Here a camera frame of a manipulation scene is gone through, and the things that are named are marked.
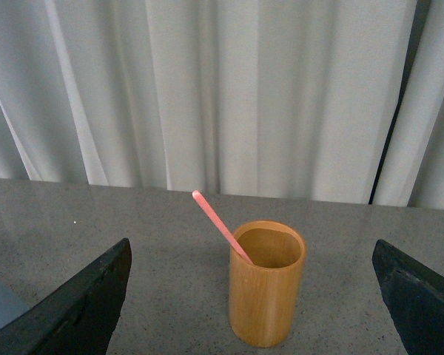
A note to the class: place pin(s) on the bamboo chopstick holder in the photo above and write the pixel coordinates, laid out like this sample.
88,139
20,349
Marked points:
263,295

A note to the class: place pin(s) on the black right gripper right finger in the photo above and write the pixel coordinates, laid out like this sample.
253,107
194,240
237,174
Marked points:
414,296

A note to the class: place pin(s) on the white curtain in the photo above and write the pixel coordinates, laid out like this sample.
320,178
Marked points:
327,100

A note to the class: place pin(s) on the pink chopstick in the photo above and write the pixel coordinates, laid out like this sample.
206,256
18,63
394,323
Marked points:
220,225

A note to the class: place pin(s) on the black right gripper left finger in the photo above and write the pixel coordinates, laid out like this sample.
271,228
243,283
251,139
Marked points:
80,316

